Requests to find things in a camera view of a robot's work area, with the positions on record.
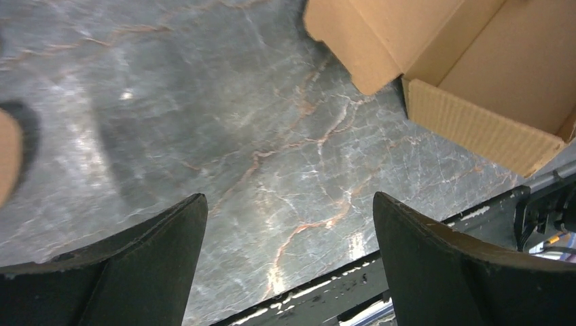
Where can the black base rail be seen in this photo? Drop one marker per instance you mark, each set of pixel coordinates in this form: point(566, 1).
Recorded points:
point(537, 218)

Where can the stack of flat cardboard blanks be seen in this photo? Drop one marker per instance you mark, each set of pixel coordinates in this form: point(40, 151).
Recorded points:
point(11, 155)

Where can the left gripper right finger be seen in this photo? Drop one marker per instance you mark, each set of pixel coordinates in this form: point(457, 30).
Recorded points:
point(440, 276)

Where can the cardboard box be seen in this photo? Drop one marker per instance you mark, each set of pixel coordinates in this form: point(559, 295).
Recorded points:
point(495, 77)

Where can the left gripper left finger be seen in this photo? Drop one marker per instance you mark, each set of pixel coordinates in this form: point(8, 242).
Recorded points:
point(140, 276)

